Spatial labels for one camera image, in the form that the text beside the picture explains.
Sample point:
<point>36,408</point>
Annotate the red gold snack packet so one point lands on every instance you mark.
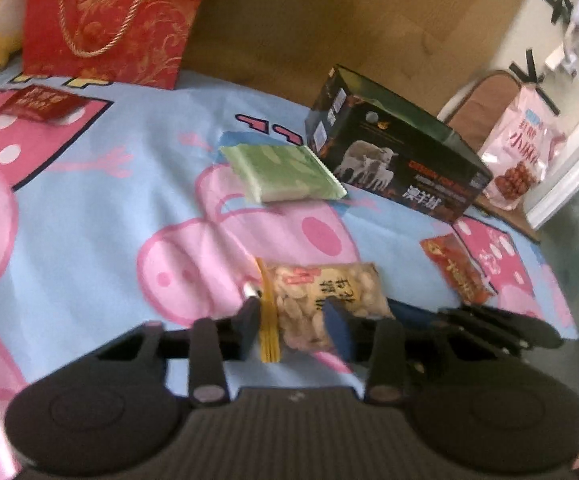
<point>457,265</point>

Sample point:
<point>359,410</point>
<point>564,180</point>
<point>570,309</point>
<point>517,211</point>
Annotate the blue cartoon pig blanket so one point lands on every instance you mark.
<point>94,210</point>

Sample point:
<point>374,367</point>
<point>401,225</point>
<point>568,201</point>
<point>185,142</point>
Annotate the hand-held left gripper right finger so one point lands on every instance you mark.
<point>339,332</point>

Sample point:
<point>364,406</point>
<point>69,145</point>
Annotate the pale green snack packet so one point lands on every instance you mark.
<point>279,170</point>

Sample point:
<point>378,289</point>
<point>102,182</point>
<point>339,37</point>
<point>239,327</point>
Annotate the red gift bag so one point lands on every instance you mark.
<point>159,10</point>

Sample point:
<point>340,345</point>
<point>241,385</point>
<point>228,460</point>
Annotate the white door frame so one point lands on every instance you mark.
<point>569,180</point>

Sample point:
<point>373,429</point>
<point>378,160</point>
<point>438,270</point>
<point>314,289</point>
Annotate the clear peanut packet yellow edge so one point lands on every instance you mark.
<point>309,290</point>

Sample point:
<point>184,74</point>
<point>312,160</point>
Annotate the large pink snack bag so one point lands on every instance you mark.
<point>519,150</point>

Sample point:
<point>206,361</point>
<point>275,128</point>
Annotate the wooden chair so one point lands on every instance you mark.
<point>479,105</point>

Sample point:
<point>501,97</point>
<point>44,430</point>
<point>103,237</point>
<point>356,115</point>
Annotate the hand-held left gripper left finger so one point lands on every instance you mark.
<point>249,322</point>

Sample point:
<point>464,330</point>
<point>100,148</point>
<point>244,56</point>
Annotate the black box with sheep picture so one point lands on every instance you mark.
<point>419,170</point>

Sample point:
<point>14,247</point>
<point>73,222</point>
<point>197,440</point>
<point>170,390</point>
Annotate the black tape strip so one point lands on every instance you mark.
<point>532,72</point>
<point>549,2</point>

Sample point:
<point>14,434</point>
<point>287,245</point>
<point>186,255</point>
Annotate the small dark red packet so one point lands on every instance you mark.
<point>39,102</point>

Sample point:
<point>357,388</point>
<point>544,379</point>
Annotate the wooden headboard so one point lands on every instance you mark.
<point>344,20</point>

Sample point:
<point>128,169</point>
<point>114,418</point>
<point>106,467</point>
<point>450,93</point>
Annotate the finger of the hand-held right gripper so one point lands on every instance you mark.
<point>509,327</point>

